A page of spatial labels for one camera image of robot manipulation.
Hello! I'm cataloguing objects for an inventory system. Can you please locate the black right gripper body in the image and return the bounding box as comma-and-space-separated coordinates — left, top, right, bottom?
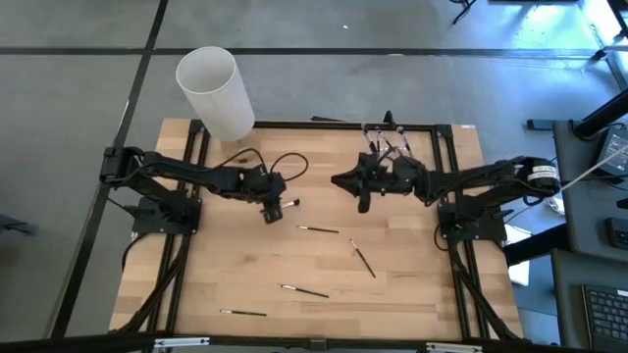
364, 154, 429, 198

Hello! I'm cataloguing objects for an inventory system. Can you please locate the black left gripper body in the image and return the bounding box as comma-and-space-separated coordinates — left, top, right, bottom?
238, 164, 280, 198

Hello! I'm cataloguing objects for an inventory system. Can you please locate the long-ferrule black makeup brush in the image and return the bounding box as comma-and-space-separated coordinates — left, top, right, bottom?
279, 282, 331, 299

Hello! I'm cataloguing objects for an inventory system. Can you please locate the tiny-head thin makeup brush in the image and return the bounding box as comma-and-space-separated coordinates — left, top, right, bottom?
218, 308, 269, 318

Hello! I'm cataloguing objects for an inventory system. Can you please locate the clear acrylic organizer container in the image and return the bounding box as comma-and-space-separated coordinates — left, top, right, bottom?
363, 129, 399, 158

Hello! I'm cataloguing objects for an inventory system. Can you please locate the white cylindrical cup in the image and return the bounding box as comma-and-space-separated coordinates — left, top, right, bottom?
175, 45, 262, 161

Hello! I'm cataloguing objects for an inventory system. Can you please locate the white paper sheet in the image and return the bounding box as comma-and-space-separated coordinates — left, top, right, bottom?
503, 224, 532, 287

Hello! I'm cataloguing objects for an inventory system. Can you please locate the black chair base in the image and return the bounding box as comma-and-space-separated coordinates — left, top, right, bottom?
449, 0, 478, 25

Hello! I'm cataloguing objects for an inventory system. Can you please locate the grey desk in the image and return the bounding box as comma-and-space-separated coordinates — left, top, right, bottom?
552, 120, 628, 261
549, 248, 628, 353

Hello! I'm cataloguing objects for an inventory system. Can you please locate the black desk device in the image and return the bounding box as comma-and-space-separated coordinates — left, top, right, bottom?
604, 217, 628, 251

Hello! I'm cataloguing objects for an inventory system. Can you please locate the black floor stand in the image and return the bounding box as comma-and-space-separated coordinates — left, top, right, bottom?
588, 0, 628, 63

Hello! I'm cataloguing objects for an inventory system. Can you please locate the dark floor object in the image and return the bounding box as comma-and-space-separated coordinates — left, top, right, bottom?
0, 213, 38, 236

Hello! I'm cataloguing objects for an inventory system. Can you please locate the black keyboard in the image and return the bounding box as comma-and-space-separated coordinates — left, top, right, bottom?
582, 283, 628, 352

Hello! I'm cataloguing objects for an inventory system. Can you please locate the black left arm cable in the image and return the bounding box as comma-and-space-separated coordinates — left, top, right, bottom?
215, 146, 310, 183

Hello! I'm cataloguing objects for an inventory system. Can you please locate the silver metal bracket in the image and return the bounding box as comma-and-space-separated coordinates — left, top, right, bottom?
425, 341, 485, 353
153, 336, 211, 350

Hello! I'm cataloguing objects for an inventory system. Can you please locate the white cable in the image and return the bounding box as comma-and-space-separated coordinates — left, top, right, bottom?
558, 144, 628, 193

